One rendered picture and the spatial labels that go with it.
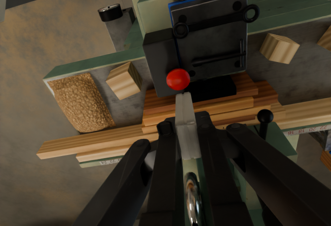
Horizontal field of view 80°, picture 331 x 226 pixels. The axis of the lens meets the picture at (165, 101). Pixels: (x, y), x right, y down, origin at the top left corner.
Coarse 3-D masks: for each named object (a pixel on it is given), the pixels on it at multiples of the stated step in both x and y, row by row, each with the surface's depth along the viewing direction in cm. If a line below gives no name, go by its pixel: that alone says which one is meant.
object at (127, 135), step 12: (276, 108) 40; (252, 120) 40; (96, 132) 47; (108, 132) 46; (120, 132) 45; (132, 132) 44; (156, 132) 42; (48, 144) 47; (60, 144) 46; (72, 144) 45; (84, 144) 44; (96, 144) 44; (108, 144) 44; (120, 144) 44; (48, 156) 46
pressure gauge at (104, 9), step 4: (112, 4) 56; (116, 4) 55; (100, 8) 55; (104, 8) 54; (108, 8) 51; (112, 8) 51; (116, 8) 52; (120, 8) 53; (100, 12) 52; (104, 12) 51; (108, 12) 51; (112, 12) 52; (116, 12) 52; (120, 12) 53; (100, 16) 53; (104, 16) 52; (108, 16) 52; (112, 16) 52; (116, 16) 52; (120, 16) 53; (104, 20) 53; (108, 20) 52
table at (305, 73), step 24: (264, 24) 35; (288, 24) 33; (312, 24) 33; (312, 48) 36; (72, 72) 38; (96, 72) 38; (144, 72) 38; (264, 72) 38; (288, 72) 38; (312, 72) 38; (144, 96) 41; (288, 96) 41; (312, 96) 42; (120, 120) 45
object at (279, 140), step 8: (256, 128) 32; (272, 128) 31; (272, 136) 30; (280, 136) 29; (272, 144) 29; (280, 144) 28; (288, 144) 28; (288, 152) 27; (296, 152) 27; (296, 160) 27; (240, 176) 33; (240, 184) 35; (248, 184) 30; (240, 192) 36; (248, 192) 32; (248, 200) 33; (256, 200) 33; (248, 208) 35; (256, 208) 35
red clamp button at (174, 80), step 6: (174, 72) 24; (180, 72) 24; (186, 72) 25; (168, 78) 25; (174, 78) 25; (180, 78) 25; (186, 78) 25; (168, 84) 25; (174, 84) 25; (180, 84) 25; (186, 84) 25
